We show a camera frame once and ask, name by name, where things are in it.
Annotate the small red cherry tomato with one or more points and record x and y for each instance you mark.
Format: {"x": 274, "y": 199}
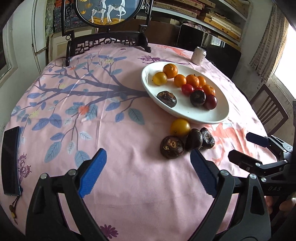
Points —
{"x": 199, "y": 89}

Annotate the beige window curtain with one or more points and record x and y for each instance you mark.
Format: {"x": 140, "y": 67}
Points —
{"x": 271, "y": 46}

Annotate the pink printed tablecloth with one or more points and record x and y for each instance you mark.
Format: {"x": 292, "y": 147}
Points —
{"x": 98, "y": 101}

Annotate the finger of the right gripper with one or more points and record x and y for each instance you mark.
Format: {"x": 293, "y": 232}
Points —
{"x": 255, "y": 166}
{"x": 279, "y": 148}

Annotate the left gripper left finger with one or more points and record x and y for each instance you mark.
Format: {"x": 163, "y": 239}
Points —
{"x": 45, "y": 218}

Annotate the small yellow citrus fruit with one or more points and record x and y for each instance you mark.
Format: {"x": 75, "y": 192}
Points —
{"x": 159, "y": 79}

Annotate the dark red plum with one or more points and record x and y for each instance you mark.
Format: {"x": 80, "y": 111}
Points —
{"x": 210, "y": 102}

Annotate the round deer painting screen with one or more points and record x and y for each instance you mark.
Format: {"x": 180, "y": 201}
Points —
{"x": 104, "y": 16}

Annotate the small orange mandarin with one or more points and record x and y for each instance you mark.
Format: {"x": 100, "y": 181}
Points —
{"x": 192, "y": 80}
{"x": 202, "y": 81}
{"x": 180, "y": 80}

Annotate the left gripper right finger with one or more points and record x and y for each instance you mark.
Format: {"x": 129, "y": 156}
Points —
{"x": 250, "y": 220}

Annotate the dark wooden chair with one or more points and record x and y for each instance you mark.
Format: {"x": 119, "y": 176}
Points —
{"x": 269, "y": 110}

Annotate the large orange mandarin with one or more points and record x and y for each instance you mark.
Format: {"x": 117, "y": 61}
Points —
{"x": 208, "y": 89}
{"x": 170, "y": 70}

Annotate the white beverage can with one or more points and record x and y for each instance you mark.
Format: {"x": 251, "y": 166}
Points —
{"x": 198, "y": 56}

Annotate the black smartphone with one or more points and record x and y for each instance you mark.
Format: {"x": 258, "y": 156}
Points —
{"x": 9, "y": 162}

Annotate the wooden bookshelf with books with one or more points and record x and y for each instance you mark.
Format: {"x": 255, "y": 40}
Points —
{"x": 227, "y": 20}

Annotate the yellow orange citrus fruit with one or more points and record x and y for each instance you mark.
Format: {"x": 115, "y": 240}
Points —
{"x": 180, "y": 128}

